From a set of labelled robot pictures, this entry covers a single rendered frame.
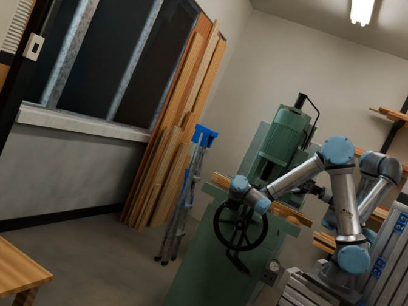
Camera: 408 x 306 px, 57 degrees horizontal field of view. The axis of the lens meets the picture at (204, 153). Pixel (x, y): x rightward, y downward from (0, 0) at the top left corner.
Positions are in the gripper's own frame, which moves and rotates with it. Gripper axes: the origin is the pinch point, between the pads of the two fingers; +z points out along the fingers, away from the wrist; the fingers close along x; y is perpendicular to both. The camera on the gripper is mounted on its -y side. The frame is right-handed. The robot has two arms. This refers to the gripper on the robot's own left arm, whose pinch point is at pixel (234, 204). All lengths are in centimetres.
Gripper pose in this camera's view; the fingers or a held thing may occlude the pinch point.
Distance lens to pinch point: 194.2
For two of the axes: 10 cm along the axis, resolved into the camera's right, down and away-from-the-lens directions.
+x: 8.9, 4.1, -1.9
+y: -4.5, 8.0, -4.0
